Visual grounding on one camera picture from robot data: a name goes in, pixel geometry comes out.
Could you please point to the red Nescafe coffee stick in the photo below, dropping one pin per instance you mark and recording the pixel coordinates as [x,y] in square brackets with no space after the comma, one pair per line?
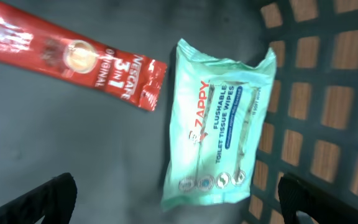
[32,43]

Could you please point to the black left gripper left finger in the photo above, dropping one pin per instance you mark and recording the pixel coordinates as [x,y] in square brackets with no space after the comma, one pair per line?
[52,202]

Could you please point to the mint Zappy wipes pack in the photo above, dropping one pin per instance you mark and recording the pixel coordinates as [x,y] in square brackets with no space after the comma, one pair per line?
[218,111]

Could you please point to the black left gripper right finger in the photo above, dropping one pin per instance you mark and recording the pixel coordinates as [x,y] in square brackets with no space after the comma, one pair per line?
[302,202]

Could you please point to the grey plastic mesh basket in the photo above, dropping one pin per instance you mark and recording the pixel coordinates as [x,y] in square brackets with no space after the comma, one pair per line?
[118,154]

